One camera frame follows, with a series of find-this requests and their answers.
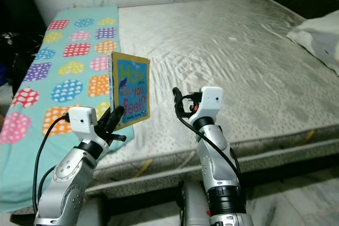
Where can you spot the grey robot leg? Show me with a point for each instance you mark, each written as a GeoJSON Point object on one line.
{"type": "Point", "coordinates": [193, 207]}

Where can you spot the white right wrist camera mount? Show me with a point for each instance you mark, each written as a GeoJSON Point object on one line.
{"type": "Point", "coordinates": [212, 100]}

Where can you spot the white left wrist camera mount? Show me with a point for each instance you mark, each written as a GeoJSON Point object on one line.
{"type": "Point", "coordinates": [83, 123]}

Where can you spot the teal blanket with colourful shapes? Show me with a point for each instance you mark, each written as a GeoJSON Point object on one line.
{"type": "Point", "coordinates": [42, 88]}

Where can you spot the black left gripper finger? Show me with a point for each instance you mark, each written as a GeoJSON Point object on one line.
{"type": "Point", "coordinates": [116, 120]}

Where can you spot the grey patterned quilted mattress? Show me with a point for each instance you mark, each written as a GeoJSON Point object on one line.
{"type": "Point", "coordinates": [233, 67]}

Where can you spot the black bag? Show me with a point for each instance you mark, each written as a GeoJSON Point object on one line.
{"type": "Point", "coordinates": [18, 64]}

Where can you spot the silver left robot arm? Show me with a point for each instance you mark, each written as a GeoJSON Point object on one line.
{"type": "Point", "coordinates": [66, 178]}

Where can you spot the white pillow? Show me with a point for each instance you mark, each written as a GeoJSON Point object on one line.
{"type": "Point", "coordinates": [318, 41]}

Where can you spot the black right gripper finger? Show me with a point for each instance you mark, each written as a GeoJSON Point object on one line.
{"type": "Point", "coordinates": [177, 100]}

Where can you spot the dark bed frame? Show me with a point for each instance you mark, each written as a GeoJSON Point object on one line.
{"type": "Point", "coordinates": [291, 165]}

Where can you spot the blue and yellow picture book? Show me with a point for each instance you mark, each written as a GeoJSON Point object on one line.
{"type": "Point", "coordinates": [132, 86]}

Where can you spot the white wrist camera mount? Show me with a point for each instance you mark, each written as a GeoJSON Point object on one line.
{"type": "Point", "coordinates": [212, 100]}
{"type": "Point", "coordinates": [83, 123]}

